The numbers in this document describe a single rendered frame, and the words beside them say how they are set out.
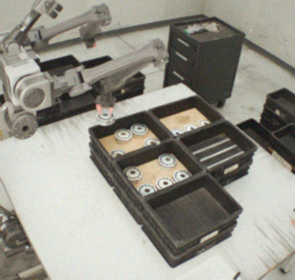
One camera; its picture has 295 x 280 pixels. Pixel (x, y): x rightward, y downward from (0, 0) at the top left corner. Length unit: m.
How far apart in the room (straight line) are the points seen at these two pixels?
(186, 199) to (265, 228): 0.48
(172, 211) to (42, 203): 0.71
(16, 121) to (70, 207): 0.56
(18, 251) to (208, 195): 1.23
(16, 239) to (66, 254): 0.60
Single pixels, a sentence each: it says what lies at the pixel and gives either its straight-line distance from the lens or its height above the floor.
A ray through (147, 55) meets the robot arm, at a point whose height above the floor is 1.57.
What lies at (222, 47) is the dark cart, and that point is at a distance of 3.58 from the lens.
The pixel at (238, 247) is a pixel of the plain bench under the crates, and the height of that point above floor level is 0.70.
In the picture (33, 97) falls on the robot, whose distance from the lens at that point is 1.49.
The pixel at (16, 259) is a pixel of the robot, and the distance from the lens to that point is 2.43.
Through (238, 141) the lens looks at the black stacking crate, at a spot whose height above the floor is 0.87.
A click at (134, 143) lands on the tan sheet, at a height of 0.83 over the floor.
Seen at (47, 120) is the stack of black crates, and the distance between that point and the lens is 3.02.
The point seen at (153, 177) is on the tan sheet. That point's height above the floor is 0.83.
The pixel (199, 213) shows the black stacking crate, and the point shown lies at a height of 0.83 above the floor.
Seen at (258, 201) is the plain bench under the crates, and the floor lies 0.70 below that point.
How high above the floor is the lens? 2.28
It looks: 39 degrees down
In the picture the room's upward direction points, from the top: 6 degrees clockwise
